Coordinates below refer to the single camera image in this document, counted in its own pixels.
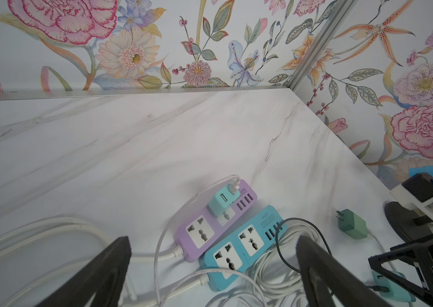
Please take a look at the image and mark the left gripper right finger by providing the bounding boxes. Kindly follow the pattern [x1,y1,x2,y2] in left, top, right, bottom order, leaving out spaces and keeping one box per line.
[296,236,389,306]

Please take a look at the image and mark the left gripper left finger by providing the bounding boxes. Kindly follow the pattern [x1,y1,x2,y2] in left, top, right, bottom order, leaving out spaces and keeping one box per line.
[38,236,131,307]

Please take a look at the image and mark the black charging cable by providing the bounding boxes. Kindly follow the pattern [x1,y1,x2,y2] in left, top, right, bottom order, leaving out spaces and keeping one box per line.
[275,217,378,292]

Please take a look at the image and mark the green charger adapter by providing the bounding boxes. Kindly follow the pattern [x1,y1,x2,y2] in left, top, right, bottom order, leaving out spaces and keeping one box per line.
[337,209,368,240]

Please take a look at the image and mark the teal charger adapter front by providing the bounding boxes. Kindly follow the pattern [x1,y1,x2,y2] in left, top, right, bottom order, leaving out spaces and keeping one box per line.
[208,180,241,217]

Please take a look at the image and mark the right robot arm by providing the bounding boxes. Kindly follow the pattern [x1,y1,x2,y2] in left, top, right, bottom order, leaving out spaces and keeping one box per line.
[369,173,433,306]

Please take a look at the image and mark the purple power strip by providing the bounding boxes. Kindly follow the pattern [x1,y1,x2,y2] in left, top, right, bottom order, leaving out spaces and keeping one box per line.
[174,180,257,263]

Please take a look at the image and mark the teal power strip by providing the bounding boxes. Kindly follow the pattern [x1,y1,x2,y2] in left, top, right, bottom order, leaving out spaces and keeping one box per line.
[199,205,287,273]

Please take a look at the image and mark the white coiled cables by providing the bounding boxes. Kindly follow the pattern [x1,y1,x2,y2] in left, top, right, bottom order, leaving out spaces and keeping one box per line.
[0,174,413,307]

